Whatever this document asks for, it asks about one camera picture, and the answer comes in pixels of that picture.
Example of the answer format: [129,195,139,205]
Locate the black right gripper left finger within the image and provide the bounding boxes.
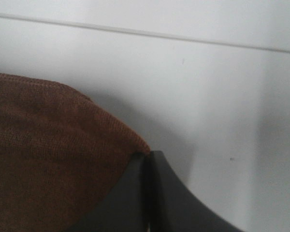
[66,153,150,232]

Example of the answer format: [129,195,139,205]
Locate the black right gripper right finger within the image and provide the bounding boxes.
[147,151,239,232]

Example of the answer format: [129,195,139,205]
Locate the brown towel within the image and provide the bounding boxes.
[0,73,150,232]

